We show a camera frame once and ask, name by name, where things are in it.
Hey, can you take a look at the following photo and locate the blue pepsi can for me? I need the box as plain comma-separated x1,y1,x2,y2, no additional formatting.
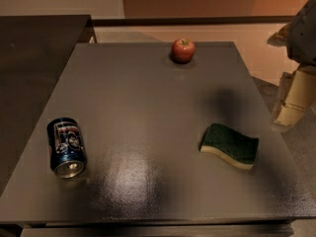
46,118,87,179

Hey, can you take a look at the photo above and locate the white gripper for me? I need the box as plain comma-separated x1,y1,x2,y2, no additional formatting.
272,0,316,126

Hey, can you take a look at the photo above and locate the green yellow sponge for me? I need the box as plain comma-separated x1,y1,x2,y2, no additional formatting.
200,123,259,170

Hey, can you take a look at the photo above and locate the red apple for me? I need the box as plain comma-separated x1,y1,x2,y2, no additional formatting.
171,38,196,63

